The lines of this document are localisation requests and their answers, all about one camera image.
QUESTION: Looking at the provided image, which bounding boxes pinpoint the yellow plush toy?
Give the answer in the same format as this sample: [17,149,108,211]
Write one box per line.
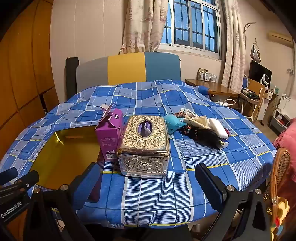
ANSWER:
[266,197,290,241]

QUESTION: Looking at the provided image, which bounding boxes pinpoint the blue pillow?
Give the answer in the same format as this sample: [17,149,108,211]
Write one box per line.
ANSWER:
[194,84,211,95]

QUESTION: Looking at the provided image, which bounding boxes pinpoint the grey yellow blue headboard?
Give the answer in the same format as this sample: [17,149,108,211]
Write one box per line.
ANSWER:
[76,51,181,93]

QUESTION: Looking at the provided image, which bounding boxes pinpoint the black monitor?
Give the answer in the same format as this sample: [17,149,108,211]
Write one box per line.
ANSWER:
[248,60,272,89]

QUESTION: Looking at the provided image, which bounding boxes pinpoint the black beaded pouch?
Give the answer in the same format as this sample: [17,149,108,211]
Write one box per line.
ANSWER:
[181,126,197,140]

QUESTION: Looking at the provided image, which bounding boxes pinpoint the wooden folding chair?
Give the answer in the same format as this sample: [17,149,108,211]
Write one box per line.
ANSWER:
[238,88,261,121]

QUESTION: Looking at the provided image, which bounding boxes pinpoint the white round fan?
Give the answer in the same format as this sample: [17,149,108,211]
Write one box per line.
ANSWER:
[260,74,272,90]

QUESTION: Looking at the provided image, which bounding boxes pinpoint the barred window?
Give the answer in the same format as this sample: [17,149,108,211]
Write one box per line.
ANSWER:
[159,0,223,61]

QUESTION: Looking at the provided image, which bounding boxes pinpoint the white hose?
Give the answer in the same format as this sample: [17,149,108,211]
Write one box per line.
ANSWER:
[216,98,239,108]

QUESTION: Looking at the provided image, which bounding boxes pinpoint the yellow metal box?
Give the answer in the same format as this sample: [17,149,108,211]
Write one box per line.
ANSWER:
[29,126,103,189]

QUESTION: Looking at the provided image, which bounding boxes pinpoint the bottles on desk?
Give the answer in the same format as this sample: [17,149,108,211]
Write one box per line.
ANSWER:
[197,68,218,83]

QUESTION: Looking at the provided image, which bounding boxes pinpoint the purple carton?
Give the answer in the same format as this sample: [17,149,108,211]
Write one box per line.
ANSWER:
[95,102,124,162]

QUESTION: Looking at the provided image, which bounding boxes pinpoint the white storage shelf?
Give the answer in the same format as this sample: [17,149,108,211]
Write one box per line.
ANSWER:
[269,93,292,136]

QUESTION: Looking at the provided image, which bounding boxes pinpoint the wooden desk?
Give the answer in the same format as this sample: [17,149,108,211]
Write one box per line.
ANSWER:
[185,79,239,97]

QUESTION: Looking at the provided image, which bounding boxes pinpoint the wooden wardrobe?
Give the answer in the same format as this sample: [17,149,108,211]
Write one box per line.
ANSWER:
[0,0,60,160]

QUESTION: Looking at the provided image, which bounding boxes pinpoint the pink quilt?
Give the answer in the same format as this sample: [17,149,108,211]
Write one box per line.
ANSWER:
[272,118,296,209]

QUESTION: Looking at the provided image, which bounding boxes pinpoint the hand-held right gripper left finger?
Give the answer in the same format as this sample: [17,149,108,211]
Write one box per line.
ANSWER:
[23,162,101,241]

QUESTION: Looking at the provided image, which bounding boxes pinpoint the cream cloth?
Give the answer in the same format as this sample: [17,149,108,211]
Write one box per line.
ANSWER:
[185,115,210,129]

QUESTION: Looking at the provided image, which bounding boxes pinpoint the patterned beige curtain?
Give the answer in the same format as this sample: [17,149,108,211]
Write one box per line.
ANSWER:
[220,0,246,94]
[119,0,168,55]

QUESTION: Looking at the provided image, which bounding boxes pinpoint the rattan chair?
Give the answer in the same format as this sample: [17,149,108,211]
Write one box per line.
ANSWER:
[263,148,291,210]

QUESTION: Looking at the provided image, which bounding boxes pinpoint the wall air conditioner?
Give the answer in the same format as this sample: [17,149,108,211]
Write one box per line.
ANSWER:
[268,30,294,48]

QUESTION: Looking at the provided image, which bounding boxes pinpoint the gold ornate tissue box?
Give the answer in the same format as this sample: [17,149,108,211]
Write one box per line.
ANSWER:
[116,115,171,178]

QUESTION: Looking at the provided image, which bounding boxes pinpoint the grey metal pole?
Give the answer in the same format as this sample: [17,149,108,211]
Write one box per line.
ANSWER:
[243,22,256,77]

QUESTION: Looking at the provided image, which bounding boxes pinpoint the blue plaid bedsheet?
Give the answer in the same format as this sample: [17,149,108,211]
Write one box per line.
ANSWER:
[0,80,278,229]

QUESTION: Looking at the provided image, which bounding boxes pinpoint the teal sock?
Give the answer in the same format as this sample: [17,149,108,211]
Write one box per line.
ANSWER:
[165,114,187,135]

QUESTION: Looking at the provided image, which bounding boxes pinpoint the pink fuzzy sock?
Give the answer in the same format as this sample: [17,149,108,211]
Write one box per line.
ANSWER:
[208,118,229,140]

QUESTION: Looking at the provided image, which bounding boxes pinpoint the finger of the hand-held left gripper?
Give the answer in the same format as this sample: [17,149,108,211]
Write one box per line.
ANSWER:
[0,170,40,193]
[0,168,18,185]

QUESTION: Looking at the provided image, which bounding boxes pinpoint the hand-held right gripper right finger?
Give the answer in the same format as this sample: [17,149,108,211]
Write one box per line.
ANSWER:
[195,163,272,241]

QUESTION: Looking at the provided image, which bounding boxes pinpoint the wooden board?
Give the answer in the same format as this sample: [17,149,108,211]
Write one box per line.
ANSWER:
[247,79,265,112]

